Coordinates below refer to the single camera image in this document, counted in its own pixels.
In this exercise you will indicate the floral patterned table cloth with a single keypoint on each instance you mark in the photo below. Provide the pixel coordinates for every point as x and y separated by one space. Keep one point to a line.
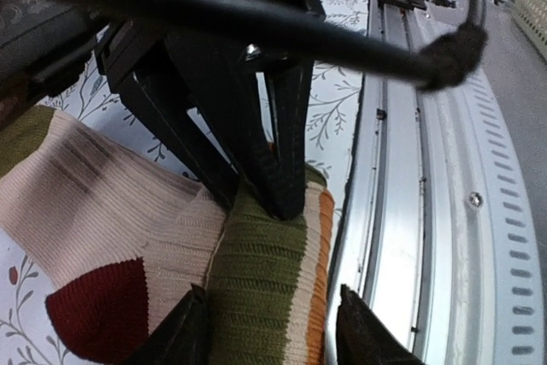
27 337

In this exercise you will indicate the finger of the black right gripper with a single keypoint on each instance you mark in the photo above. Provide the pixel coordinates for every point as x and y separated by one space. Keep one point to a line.
254 98

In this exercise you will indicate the striped beige knitted sock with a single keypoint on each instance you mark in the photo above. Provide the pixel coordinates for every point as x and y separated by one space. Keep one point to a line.
122 240

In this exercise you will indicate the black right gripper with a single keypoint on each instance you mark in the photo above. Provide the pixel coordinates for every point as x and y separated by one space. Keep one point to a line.
150 87

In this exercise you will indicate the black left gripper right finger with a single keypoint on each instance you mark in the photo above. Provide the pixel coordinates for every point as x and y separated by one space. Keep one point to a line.
362 339

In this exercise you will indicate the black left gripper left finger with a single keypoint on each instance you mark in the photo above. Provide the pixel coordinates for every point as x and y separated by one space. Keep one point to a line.
182 337

